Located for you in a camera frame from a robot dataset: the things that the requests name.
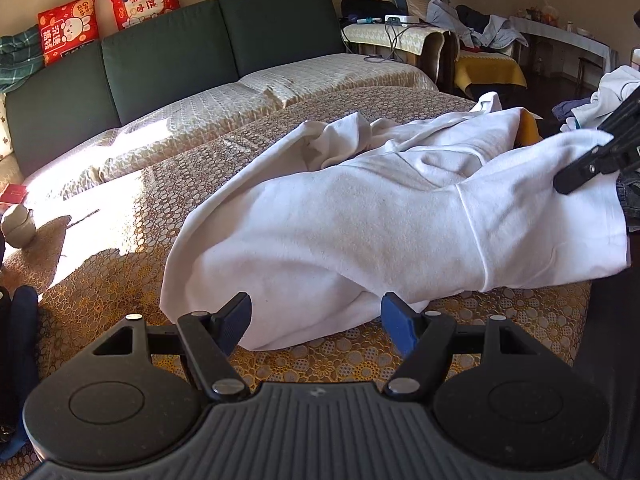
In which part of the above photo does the white printed sweatshirt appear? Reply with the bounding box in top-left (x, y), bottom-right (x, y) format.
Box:
top-left (160, 93), bottom-right (630, 350)

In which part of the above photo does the clothes pile on chair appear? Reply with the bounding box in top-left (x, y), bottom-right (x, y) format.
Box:
top-left (553, 65), bottom-right (639, 232)

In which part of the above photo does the dark folded clothes pile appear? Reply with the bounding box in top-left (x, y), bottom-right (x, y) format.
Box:
top-left (1, 285), bottom-right (39, 463)

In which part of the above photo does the clothes pile on armchair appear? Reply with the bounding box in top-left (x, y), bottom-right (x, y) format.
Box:
top-left (406, 0), bottom-right (528, 51)

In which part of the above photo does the dining table white cloth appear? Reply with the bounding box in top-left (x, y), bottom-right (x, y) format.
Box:
top-left (509, 16), bottom-right (618, 73)

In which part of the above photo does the armchair with yellow cover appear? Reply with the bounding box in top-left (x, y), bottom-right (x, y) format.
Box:
top-left (341, 0), bottom-right (527, 96)

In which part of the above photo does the red booklet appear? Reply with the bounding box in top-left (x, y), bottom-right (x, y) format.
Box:
top-left (0, 183), bottom-right (27, 205)

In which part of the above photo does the green sofa with lace cover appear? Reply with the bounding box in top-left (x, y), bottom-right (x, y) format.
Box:
top-left (6, 0), bottom-right (433, 200)

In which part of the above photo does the white bear pattern pillow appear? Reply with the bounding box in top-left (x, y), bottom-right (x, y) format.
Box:
top-left (0, 92), bottom-right (13, 158)

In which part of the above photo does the green plaid blanket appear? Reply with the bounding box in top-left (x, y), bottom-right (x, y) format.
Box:
top-left (0, 25), bottom-right (44, 93)

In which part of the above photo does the red rabbit cushion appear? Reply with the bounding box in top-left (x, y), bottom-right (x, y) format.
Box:
top-left (37, 0), bottom-right (100, 66)

